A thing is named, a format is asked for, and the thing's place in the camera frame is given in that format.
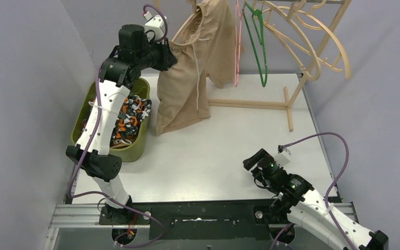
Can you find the beige shorts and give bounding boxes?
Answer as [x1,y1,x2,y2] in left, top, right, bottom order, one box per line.
[155,1,235,135]

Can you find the camouflage patterned shorts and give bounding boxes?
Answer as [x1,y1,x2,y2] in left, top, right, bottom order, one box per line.
[111,95,152,146]

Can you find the pink hanger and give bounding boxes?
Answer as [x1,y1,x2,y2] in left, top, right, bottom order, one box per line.
[234,1,242,87]

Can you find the olive green plastic basket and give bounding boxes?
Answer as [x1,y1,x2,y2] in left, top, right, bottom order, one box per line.
[71,78,152,163]

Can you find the green hanger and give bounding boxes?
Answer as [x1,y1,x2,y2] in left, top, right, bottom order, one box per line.
[242,2,268,87]

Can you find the wooden hanger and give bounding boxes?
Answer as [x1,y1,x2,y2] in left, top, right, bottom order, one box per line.
[250,1,321,81]
[287,1,352,81]
[170,0,203,45]

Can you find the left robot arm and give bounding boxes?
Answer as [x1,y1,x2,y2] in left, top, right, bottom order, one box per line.
[66,23,177,224]

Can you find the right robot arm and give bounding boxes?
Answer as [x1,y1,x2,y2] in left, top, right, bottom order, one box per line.
[243,147,389,249]

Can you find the wooden clothes rack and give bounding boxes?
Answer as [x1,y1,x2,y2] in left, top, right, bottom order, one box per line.
[208,1,344,131]

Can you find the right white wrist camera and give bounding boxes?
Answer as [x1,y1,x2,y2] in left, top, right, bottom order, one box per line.
[273,145,291,167]

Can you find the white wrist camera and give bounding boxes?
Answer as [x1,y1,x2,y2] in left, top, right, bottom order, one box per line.
[143,11,167,41]
[273,145,291,167]

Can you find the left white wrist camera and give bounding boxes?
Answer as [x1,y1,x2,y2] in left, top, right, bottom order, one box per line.
[143,11,167,41]

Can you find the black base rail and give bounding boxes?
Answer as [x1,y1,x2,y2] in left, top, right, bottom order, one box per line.
[48,198,359,250]

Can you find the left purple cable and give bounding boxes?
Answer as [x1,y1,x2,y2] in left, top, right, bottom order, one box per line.
[67,3,170,249]

